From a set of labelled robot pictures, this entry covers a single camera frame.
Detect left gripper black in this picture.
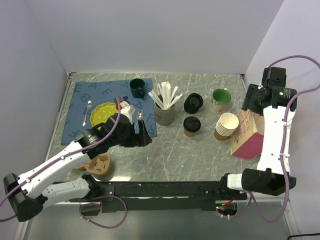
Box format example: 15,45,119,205
110,119,152,147

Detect pink paper gift bag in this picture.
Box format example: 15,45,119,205
230,110,265,160

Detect brown paper coffee cup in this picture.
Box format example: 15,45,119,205
183,129,197,137

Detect black plastic cup lid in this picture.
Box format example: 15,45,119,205
183,116,201,133

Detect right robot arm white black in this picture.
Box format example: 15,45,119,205
218,67,297,200

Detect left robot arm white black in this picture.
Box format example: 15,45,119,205
3,113,152,222

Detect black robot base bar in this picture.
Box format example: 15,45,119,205
70,180,247,211

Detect silver spoon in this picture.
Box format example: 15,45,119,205
134,110,144,129

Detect green inside ceramic mug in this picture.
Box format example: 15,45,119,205
209,88,232,115

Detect stack of paper cups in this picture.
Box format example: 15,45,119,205
214,112,239,141

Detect cartoon mouse coaster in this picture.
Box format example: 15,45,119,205
119,96,131,108

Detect yellow dotted plate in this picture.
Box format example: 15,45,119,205
90,102,118,127

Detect brown cardboard cup carrier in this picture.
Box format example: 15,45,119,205
74,153,112,176

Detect dark teal mug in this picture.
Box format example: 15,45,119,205
129,78,146,99

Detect stack of black lids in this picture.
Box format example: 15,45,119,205
183,93,204,114

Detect silver fork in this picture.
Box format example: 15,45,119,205
82,100,92,127

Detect blue alphabet placemat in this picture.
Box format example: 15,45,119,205
61,78,157,145

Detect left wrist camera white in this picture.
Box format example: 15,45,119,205
120,105,136,124

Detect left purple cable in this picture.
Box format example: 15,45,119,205
0,96,122,223

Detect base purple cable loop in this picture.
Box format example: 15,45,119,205
79,195,128,229

